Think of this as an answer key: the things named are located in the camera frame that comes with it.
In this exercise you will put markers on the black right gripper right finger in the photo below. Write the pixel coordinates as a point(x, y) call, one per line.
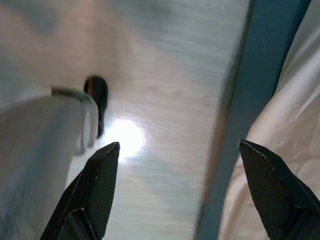
point(275, 195)

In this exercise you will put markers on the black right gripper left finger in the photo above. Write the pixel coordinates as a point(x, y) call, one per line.
point(95, 195)

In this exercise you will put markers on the beige sheeted mattress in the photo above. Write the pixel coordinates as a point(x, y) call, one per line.
point(295, 105)

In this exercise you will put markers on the teal bed base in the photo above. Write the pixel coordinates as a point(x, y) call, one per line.
point(250, 87)

